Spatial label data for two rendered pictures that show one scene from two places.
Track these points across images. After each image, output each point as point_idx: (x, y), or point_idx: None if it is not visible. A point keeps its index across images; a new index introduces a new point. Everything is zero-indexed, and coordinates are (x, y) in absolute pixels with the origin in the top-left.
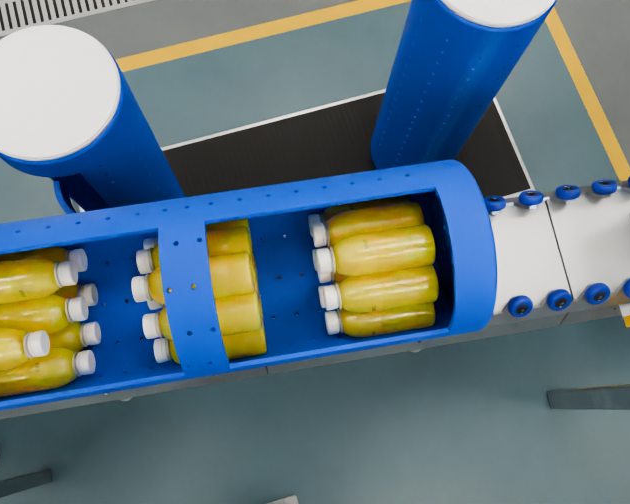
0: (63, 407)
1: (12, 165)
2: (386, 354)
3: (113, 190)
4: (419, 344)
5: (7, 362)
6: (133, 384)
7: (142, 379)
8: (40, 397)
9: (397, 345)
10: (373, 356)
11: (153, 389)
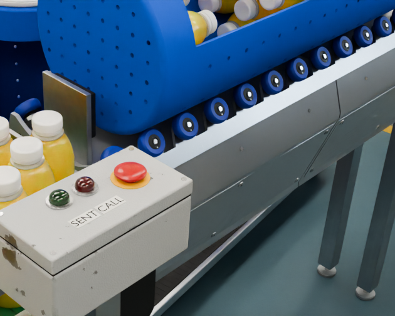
0: (209, 189)
1: (26, 31)
2: None
3: None
4: None
5: (199, 22)
6: (303, 2)
7: (305, 0)
8: (249, 24)
9: None
10: (394, 81)
11: (271, 143)
